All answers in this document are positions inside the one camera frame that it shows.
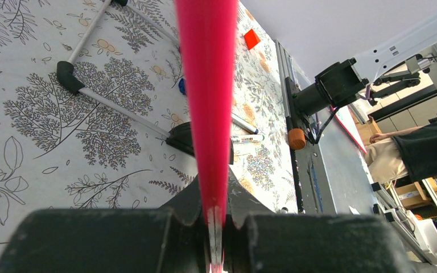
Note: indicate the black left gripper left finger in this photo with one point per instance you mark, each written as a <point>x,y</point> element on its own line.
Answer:
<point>164,239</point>

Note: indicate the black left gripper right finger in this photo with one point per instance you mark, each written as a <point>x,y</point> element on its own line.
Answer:
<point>259,240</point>

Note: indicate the pink framed whiteboard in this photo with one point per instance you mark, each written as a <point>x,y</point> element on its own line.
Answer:
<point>207,35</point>

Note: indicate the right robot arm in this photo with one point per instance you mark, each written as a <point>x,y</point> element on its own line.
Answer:
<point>339,84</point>

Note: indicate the black whiteboard foot left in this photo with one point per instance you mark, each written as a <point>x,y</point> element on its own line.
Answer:
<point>188,140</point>

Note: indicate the white whiteboard stand tube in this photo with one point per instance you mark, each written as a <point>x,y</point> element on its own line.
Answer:
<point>96,91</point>

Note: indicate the black capped marker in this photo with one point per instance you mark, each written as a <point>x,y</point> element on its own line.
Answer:
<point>241,139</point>

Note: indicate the blue capped marker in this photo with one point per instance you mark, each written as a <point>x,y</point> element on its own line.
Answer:
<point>181,86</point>

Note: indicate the cardboard boxes on shelf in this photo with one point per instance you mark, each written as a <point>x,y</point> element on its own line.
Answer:
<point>419,197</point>

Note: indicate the seated person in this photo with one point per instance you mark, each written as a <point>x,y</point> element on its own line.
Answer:
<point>395,155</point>

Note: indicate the red triangular block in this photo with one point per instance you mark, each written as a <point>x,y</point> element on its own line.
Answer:
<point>251,39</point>

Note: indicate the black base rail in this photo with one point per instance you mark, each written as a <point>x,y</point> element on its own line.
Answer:
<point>312,189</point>

